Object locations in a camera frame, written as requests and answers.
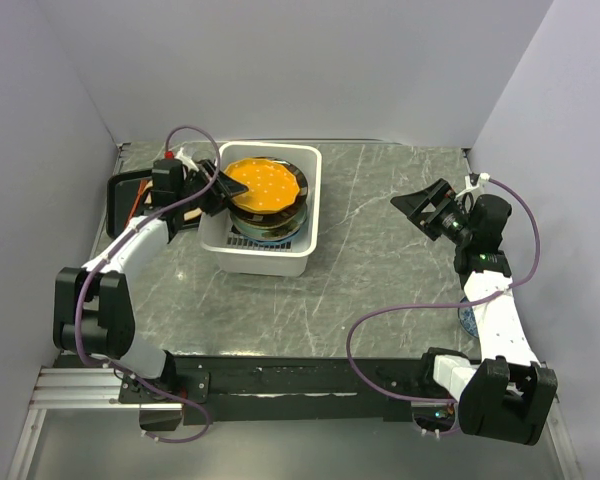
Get white plastic bin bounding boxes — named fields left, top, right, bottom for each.
left=198, top=141, right=322, bottom=276

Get dark blue floral plate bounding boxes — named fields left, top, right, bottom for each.
left=230, top=213, right=306, bottom=242

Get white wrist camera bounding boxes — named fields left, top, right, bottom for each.
left=463, top=173, right=490, bottom=193
left=164, top=146, right=199, bottom=171

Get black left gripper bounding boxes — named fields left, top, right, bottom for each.
left=176, top=159, right=248, bottom=217

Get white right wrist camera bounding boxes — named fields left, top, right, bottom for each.
left=463, top=173, right=490, bottom=193

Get black striped lacquer plate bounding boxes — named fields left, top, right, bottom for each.
left=230, top=157, right=309, bottom=224

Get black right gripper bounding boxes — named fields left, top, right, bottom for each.
left=391, top=179, right=474, bottom=246

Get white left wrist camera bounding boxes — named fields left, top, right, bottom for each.
left=164, top=146, right=199, bottom=171

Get yellow scalloped plate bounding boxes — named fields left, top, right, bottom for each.
left=224, top=157, right=301, bottom=214

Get turquoise polka dot plate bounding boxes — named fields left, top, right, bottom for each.
left=233, top=234, right=296, bottom=248

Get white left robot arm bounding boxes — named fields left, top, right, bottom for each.
left=52, top=159, right=248, bottom=402

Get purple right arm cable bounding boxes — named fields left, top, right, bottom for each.
left=346, top=178, right=541, bottom=436

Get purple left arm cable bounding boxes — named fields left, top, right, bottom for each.
left=73, top=125, right=222, bottom=446

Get black serving tray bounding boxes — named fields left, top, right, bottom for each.
left=105, top=167, right=201, bottom=240

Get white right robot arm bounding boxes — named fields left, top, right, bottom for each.
left=391, top=179, right=558, bottom=445

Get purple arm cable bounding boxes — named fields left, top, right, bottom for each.
left=73, top=125, right=222, bottom=446
left=346, top=178, right=541, bottom=436

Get peach bird-painted plate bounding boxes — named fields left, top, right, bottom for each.
left=138, top=180, right=202, bottom=222

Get orange chopsticks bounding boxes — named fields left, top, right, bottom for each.
left=125, top=180, right=148, bottom=225

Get small blue patterned dish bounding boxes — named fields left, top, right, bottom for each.
left=457, top=296, right=479, bottom=339

